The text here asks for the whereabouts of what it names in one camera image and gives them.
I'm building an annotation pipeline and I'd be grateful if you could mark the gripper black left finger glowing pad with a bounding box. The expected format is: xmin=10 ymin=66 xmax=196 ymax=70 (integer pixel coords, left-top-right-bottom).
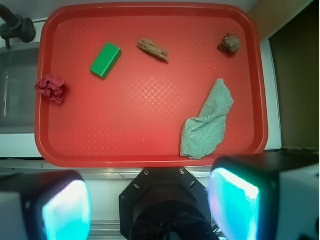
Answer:
xmin=0 ymin=170 xmax=92 ymax=240

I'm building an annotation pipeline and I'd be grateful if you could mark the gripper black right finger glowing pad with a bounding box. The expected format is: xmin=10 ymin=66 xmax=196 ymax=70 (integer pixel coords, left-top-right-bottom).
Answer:
xmin=207 ymin=150 xmax=320 ymax=240

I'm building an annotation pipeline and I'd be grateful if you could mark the light green cloth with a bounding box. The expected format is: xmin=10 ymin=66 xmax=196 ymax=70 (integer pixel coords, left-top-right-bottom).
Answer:
xmin=180 ymin=78 xmax=234 ymax=160

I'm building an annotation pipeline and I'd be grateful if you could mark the crumpled red paper ball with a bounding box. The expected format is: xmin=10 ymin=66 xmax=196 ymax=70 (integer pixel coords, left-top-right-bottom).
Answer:
xmin=35 ymin=74 xmax=68 ymax=105

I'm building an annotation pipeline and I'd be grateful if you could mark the stainless steel sink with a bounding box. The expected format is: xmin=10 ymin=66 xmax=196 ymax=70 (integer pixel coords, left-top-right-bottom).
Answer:
xmin=0 ymin=43 xmax=40 ymax=134

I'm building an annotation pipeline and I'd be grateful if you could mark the brown rock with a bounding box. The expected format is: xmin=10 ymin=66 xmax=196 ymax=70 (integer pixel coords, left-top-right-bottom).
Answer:
xmin=217 ymin=33 xmax=241 ymax=57

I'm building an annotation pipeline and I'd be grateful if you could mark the red plastic tray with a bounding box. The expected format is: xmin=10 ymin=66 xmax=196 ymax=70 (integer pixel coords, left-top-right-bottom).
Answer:
xmin=35 ymin=2 xmax=268 ymax=168

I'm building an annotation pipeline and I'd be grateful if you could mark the green rectangular block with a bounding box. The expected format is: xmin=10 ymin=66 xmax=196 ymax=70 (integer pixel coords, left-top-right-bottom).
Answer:
xmin=89 ymin=42 xmax=122 ymax=79

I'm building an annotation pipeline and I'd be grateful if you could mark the brown wood piece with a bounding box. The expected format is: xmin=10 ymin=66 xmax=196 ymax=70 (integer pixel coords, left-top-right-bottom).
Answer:
xmin=136 ymin=38 xmax=169 ymax=63

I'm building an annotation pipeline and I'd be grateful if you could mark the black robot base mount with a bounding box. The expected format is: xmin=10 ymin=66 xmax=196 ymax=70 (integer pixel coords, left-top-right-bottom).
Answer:
xmin=119 ymin=167 xmax=219 ymax=240

